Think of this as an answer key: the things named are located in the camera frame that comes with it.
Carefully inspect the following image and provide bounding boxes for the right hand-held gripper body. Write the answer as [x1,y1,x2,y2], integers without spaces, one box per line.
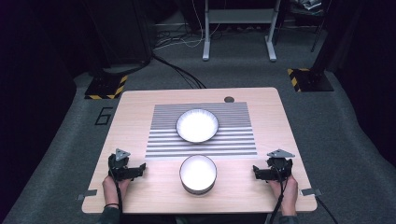
[266,148,296,182]

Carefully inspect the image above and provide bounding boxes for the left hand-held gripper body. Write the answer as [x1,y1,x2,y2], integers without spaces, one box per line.
[107,148,132,182]

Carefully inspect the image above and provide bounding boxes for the white plate with dark rim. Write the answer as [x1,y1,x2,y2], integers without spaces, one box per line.
[175,108,220,145]

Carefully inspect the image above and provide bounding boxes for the person's left hand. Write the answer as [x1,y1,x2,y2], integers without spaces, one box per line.
[102,175,132,207]

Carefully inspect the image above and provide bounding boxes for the person's right hand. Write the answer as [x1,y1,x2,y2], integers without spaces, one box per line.
[268,175,300,217]

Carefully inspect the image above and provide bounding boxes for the grey striped placemat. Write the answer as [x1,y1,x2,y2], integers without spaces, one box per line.
[144,102,259,160]

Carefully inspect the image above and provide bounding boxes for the black yellow striped stand base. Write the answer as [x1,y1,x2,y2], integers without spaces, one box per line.
[286,67,335,93]
[84,72,129,101]

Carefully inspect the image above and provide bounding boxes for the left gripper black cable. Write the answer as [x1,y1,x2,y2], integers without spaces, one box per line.
[107,161,123,224]

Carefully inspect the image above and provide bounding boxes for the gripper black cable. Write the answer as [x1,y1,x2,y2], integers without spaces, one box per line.
[267,167,289,224]
[107,161,123,224]

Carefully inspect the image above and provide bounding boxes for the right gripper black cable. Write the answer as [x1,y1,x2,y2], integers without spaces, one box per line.
[267,167,289,224]

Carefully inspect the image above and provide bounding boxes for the black cable at table edge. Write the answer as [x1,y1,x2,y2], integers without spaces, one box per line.
[314,195,340,224]

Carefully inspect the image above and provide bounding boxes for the black floor cable bundle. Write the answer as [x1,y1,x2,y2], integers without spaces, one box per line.
[151,53,207,90]

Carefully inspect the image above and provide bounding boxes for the white floor cables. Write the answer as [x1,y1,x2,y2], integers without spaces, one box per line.
[153,0,222,51]

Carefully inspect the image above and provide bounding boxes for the black stand post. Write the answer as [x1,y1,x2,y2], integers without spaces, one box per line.
[310,0,367,82]

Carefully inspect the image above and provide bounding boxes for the white desk frame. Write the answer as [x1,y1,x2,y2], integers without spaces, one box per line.
[202,0,283,63]

